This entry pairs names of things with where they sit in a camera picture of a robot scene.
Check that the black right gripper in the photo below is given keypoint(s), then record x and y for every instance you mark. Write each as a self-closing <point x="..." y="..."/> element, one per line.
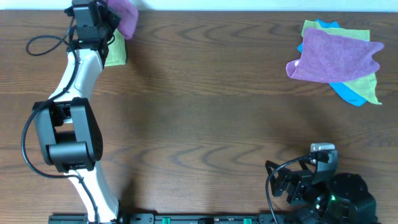
<point x="300" y="180"/>

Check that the purple cloth in pile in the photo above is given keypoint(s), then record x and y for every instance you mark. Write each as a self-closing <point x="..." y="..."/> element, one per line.
<point x="328" y="58"/>

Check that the purple microfiber cloth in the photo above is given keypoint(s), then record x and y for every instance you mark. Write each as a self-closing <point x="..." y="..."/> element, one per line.
<point x="128" y="14"/>

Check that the folded green cloth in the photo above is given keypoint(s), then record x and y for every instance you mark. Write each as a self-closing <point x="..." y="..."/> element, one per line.
<point x="117" y="51"/>

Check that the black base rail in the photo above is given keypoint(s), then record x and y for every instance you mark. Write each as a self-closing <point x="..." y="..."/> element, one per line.
<point x="151" y="218"/>

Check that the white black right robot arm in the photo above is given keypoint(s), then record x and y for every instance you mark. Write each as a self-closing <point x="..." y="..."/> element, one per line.
<point x="323" y="196"/>

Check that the green cloth in pile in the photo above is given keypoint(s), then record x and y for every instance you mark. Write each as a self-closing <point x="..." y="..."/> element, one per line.
<point x="359" y="91"/>

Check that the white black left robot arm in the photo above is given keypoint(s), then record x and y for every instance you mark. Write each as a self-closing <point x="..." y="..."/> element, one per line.
<point x="69" y="136"/>

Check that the blue cloth in pile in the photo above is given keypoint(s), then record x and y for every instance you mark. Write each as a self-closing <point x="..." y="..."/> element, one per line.
<point x="329" y="54"/>

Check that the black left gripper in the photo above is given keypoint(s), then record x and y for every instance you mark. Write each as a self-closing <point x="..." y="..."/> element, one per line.
<point x="111" y="16"/>

